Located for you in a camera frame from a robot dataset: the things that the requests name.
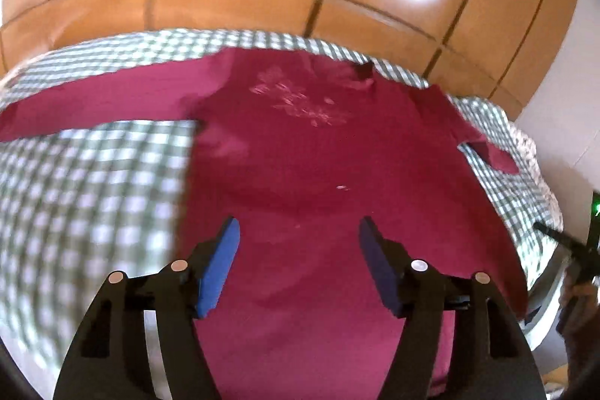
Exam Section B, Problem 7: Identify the white bed frame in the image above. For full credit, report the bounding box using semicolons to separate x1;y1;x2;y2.
525;247;570;347

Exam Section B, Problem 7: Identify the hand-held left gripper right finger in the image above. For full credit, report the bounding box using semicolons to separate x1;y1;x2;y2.
359;216;547;400

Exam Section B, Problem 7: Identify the green white checkered bedsheet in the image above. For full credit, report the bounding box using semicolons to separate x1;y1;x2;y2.
0;29;563;382

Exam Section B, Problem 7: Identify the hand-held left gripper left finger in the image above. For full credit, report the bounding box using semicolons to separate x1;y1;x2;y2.
54;216;241;400

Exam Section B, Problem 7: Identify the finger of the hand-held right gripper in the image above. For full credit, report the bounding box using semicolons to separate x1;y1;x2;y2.
534;222;599;283

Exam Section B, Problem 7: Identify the maroon long-sleeve shirt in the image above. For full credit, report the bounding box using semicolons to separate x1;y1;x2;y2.
0;48;530;400

